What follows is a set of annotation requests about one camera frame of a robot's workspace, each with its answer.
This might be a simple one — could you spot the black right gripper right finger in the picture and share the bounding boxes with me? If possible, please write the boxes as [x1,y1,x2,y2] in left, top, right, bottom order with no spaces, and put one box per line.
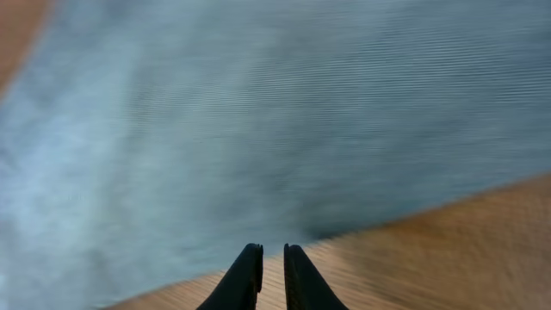
[283,244,348,310]

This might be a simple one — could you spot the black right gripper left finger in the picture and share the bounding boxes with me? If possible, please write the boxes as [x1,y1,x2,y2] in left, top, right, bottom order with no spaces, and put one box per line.
[197,243,263,310]

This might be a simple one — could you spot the light blue denim jeans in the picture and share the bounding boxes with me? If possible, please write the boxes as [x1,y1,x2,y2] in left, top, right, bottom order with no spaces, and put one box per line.
[1,0,550,309]

